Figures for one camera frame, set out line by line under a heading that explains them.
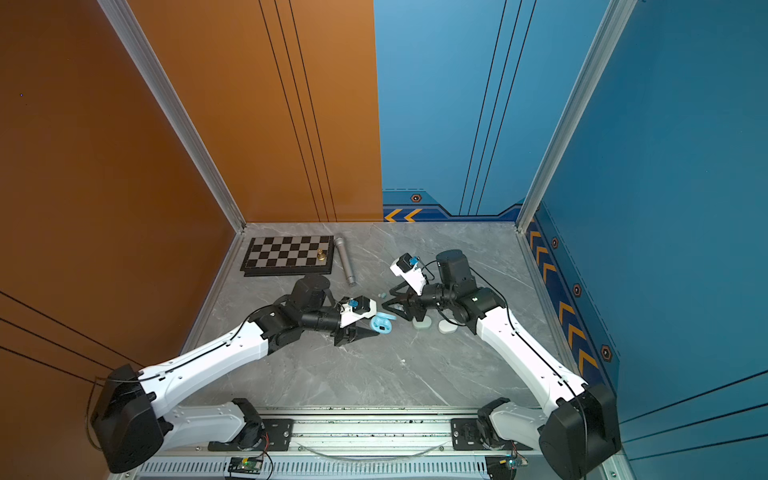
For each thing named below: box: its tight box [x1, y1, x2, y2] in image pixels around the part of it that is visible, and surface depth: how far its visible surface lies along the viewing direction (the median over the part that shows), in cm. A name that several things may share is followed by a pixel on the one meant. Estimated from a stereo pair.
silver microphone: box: [334, 237, 354, 284], surface depth 111 cm
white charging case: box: [438, 318, 458, 335], surface depth 92 cm
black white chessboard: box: [240, 235, 335, 277], surface depth 108 cm
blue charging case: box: [370, 312, 397, 334], surface depth 73 cm
